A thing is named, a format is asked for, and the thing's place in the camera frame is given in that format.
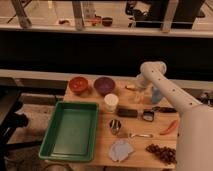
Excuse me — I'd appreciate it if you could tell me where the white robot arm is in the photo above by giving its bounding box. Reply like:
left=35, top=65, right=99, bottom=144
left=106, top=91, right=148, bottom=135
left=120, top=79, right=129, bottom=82
left=136, top=61, right=213, bottom=171

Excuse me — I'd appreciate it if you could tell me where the yellow banana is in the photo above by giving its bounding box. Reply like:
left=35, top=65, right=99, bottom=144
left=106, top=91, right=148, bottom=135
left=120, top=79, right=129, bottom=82
left=125, top=84, right=136, bottom=91

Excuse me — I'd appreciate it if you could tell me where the blue plastic bottle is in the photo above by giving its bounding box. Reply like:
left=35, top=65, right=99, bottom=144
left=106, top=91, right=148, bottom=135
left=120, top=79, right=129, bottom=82
left=151, top=87, right=163, bottom=104

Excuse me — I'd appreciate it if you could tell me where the black rectangular block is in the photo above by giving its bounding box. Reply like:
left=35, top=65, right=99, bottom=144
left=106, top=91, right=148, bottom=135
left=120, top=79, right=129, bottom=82
left=117, top=108, right=138, bottom=118

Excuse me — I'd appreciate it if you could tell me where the white paper cup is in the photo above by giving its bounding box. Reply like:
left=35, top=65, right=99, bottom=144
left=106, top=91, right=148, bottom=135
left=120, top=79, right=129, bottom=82
left=104, top=94, right=119, bottom=112

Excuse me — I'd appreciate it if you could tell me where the wooden table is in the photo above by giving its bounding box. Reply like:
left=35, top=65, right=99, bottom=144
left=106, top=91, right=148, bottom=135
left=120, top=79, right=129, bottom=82
left=64, top=79, right=179, bottom=169

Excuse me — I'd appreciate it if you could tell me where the metal cup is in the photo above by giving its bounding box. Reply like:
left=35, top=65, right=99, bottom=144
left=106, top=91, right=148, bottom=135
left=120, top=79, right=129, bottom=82
left=109, top=119, right=121, bottom=135

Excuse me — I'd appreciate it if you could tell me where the purple bowl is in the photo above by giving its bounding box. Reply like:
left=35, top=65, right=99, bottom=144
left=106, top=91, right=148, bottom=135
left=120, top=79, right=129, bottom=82
left=93, top=77, right=115, bottom=96

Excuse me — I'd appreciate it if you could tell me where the metal spoon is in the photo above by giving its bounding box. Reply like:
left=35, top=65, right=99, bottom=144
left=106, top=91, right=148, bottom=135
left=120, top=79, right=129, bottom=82
left=124, top=133, right=153, bottom=138

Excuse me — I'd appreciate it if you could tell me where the red chili pepper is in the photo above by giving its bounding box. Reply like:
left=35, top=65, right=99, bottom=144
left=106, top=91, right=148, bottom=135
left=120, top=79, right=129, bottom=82
left=159, top=120, right=179, bottom=135

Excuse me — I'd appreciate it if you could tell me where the light blue cloth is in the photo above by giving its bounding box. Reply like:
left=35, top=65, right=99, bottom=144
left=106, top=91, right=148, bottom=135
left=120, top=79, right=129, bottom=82
left=108, top=140, right=134, bottom=162

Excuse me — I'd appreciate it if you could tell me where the orange bowl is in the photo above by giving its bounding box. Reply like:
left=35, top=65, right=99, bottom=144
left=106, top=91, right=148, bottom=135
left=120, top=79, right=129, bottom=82
left=69, top=76, right=88, bottom=94

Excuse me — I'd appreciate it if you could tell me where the bunch of dark grapes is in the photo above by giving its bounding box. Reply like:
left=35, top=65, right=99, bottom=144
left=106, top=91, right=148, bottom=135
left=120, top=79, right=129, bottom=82
left=146, top=144, right=176, bottom=164

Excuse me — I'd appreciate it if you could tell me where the green plastic tray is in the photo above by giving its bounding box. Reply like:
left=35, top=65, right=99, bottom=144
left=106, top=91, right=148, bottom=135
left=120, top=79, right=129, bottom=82
left=39, top=101, right=99, bottom=162

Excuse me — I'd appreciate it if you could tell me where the dark bowl in background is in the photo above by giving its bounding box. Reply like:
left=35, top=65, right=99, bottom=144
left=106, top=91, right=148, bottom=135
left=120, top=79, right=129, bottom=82
left=102, top=17, right=113, bottom=27

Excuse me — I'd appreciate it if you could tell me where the black handled tool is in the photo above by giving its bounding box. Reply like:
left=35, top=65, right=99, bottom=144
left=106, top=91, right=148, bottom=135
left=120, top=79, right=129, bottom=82
left=152, top=106, right=177, bottom=113

